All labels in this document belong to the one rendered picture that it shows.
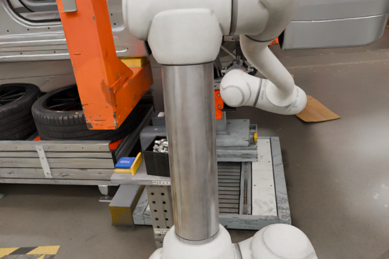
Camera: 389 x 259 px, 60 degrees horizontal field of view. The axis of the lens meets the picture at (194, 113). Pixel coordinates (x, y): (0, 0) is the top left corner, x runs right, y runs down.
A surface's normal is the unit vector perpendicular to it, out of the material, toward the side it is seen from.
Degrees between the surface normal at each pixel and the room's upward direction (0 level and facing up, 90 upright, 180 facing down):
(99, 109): 90
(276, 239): 12
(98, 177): 90
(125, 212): 90
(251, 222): 90
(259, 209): 0
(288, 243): 8
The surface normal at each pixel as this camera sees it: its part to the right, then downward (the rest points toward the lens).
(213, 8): 0.19, 0.52
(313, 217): -0.09, -0.91
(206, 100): 0.65, 0.16
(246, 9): -0.02, 0.62
